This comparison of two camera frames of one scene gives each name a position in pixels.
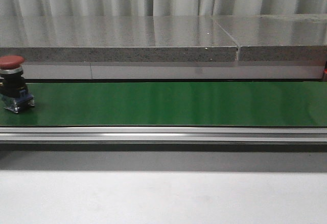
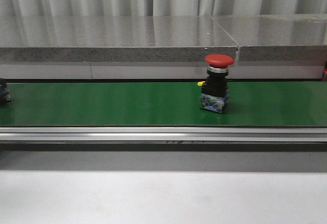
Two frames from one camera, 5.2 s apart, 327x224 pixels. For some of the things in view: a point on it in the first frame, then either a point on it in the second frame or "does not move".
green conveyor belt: [263, 115] does not move
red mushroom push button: [14, 92] to [214, 91]
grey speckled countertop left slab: [116, 39] does not move
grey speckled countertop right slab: [278, 38] does not move
